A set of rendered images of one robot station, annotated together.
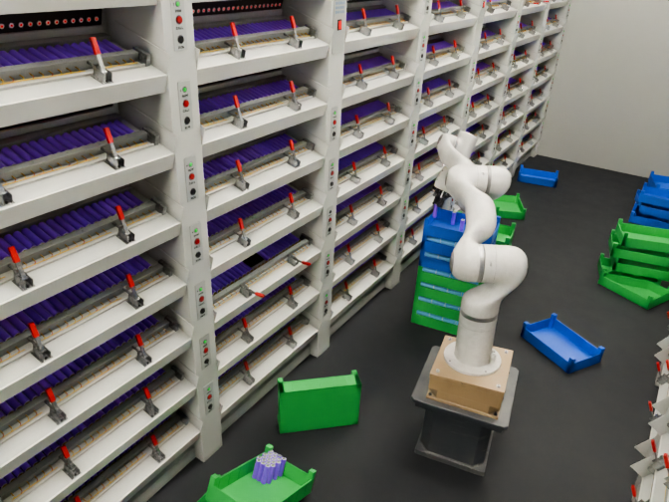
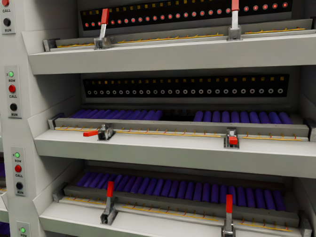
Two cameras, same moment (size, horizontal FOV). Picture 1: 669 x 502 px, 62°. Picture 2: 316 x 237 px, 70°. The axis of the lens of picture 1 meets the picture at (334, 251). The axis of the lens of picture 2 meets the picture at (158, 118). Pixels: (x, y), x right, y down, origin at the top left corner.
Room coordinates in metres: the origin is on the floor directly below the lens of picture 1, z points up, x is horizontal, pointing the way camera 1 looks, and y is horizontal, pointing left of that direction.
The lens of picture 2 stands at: (1.58, -0.22, 0.64)
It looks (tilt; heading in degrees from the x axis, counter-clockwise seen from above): 6 degrees down; 75
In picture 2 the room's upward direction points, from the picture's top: straight up
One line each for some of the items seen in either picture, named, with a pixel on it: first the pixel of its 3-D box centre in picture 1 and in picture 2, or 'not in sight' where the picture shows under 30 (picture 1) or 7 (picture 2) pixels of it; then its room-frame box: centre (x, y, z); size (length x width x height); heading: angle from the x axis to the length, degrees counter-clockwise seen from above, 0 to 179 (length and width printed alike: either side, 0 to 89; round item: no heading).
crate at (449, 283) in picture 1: (454, 271); not in sight; (2.29, -0.57, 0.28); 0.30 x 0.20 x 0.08; 67
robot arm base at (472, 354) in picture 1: (475, 336); not in sight; (1.52, -0.48, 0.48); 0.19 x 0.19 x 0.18
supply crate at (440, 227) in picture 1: (462, 225); not in sight; (2.29, -0.57, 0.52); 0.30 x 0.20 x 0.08; 67
